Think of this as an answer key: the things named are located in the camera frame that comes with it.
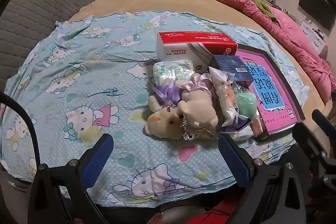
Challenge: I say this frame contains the red and white tissue box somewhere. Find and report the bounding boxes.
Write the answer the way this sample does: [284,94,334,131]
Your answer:
[157,31,238,75]

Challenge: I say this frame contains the pink duvet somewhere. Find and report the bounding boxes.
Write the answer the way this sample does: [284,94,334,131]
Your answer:
[216,0,336,105]

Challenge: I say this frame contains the green cloth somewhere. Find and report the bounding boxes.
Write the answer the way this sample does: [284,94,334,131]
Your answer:
[242,0,279,23]

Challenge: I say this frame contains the grey quilted headboard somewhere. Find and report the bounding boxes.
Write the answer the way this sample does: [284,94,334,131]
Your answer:
[0,0,109,83]

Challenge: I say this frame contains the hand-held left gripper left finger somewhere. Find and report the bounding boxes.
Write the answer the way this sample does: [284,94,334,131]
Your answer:
[28,133,114,224]

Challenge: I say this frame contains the beige teddy bear lilac dress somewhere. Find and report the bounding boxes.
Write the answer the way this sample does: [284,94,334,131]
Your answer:
[177,73,219,140]

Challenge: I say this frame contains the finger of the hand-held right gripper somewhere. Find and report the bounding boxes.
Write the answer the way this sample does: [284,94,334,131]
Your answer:
[292,123,328,161]
[312,110,336,135]

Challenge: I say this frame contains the beige teddy bear purple dress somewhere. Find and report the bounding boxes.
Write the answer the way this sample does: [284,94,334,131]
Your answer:
[146,81,185,139]

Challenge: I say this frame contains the cartoon cat printed blanket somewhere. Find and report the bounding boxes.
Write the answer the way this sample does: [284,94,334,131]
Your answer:
[0,11,311,207]

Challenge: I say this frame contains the pink box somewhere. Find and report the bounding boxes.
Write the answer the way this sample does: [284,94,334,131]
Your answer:
[236,46,306,142]

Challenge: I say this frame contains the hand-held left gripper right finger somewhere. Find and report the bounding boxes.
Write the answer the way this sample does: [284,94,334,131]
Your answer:
[219,134,308,224]

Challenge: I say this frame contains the clear bag of snacks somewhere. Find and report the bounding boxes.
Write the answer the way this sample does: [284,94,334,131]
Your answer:
[209,67,240,128]

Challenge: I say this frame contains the white cabinet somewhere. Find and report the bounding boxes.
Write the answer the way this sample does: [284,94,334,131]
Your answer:
[298,20,329,54]

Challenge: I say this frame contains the green white wipes pack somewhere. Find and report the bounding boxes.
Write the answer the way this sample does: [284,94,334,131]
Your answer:
[153,60,195,82]

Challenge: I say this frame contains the purple and white packet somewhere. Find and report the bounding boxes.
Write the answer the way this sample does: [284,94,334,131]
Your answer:
[218,116,254,141]

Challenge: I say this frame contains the black television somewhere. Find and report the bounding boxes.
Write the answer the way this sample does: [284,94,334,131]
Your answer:
[297,0,336,31]

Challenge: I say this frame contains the tan bed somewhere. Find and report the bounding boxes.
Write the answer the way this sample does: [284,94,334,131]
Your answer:
[68,0,336,146]

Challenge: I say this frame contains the green sponge in clear bag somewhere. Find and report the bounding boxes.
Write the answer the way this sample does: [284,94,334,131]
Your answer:
[233,82,259,120]

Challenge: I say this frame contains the black cable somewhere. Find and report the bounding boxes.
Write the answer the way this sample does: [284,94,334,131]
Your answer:
[0,91,38,184]

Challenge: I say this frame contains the dark blue box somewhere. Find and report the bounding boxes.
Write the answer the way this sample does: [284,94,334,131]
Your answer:
[209,54,254,88]

